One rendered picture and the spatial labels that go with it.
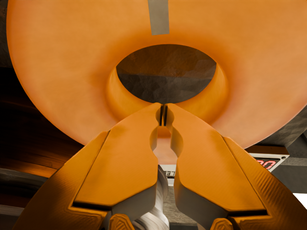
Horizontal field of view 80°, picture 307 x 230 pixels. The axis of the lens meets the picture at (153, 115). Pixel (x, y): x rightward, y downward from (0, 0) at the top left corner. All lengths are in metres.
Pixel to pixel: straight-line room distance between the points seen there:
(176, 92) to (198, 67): 0.10
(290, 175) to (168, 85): 9.36
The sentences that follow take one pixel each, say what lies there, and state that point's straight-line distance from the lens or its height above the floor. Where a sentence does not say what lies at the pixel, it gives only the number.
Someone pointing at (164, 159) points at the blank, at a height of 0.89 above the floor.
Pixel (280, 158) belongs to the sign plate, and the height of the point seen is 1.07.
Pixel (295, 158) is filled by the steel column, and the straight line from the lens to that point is 6.38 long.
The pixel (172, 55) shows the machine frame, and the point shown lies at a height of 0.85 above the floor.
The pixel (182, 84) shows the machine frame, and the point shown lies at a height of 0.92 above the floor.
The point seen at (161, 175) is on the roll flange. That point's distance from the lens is 0.30.
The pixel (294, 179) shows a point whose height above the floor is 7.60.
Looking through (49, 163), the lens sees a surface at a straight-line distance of 0.20.
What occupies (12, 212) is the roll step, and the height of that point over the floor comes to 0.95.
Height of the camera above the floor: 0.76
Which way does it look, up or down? 47 degrees up
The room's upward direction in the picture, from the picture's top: 176 degrees counter-clockwise
